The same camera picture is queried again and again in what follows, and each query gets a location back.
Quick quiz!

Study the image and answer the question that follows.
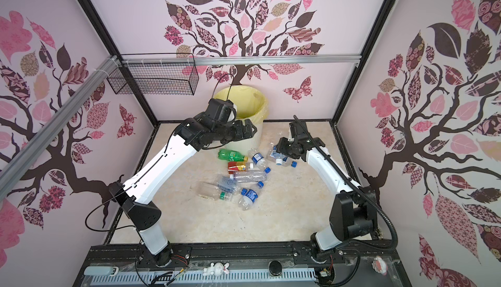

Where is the yellow plastic bin liner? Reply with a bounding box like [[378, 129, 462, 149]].
[[214, 85, 269, 129]]

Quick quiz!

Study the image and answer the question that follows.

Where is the clear bottle green cap front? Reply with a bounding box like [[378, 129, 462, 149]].
[[196, 182, 233, 202]]

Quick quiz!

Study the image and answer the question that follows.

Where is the aluminium rail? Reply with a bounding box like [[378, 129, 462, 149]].
[[1, 56, 120, 199], [121, 54, 361, 66]]

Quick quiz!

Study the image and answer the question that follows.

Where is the white vented cable duct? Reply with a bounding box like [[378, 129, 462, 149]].
[[82, 268, 316, 286]]

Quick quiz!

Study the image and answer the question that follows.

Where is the red yellow label bottle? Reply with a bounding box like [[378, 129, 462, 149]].
[[228, 161, 254, 174]]

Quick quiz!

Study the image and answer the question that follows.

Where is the green bottle near bin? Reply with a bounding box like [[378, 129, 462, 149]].
[[217, 149, 248, 162]]

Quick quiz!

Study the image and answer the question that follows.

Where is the black wire mesh basket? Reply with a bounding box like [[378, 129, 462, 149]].
[[107, 52, 199, 96]]

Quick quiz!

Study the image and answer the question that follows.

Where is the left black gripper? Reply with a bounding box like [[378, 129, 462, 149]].
[[213, 117, 257, 143]]

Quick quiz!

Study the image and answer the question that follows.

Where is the clear bottle light blue label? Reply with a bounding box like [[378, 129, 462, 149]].
[[214, 175, 245, 194]]

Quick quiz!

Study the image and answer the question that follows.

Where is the aluminium rail left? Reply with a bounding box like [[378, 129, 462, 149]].
[[1, 56, 120, 199]]

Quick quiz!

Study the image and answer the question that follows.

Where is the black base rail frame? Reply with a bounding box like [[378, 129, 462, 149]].
[[73, 241, 411, 286]]

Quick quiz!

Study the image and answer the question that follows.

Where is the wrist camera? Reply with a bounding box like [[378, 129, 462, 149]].
[[289, 115, 310, 142], [205, 98, 237, 124]]

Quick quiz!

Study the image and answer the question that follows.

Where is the pink white round ornament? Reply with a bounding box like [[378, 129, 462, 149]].
[[372, 256, 388, 275]]

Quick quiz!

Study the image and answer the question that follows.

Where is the black round knob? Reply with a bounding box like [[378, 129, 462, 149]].
[[268, 260, 283, 277]]

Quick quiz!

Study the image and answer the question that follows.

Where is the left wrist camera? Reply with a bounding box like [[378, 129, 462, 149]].
[[205, 98, 237, 124]]

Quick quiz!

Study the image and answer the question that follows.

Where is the clear bottle purple cap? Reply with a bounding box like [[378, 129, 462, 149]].
[[230, 168, 271, 183]]

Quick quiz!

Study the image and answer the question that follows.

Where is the black corrugated cable hose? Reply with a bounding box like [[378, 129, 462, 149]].
[[293, 115, 399, 253]]

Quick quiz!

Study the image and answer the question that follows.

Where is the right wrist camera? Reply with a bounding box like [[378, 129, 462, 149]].
[[289, 115, 310, 142]]

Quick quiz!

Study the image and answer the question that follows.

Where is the small blue label bottle front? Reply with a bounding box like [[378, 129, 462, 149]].
[[238, 181, 265, 211]]

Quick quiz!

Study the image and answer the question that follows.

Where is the white bunny figurine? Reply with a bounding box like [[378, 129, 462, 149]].
[[202, 262, 230, 277]]

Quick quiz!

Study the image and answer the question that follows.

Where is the aluminium rail back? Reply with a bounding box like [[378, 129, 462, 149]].
[[121, 54, 361, 66]]

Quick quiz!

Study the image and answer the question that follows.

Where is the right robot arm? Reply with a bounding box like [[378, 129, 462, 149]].
[[277, 121, 378, 252]]

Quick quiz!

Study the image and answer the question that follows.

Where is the white plastic waste bin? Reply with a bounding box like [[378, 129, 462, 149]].
[[225, 122, 264, 155]]

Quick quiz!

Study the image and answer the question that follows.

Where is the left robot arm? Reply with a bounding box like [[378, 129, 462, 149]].
[[110, 118, 259, 264]]

